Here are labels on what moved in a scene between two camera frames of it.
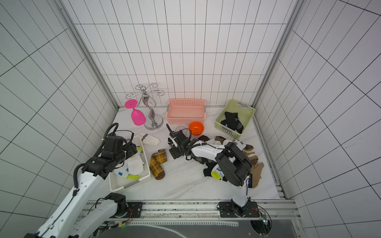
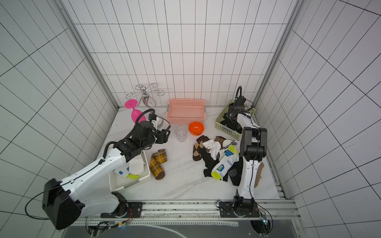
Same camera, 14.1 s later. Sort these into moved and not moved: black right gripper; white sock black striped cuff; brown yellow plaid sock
Moved: black right gripper
Not moved: brown yellow plaid sock; white sock black striped cuff
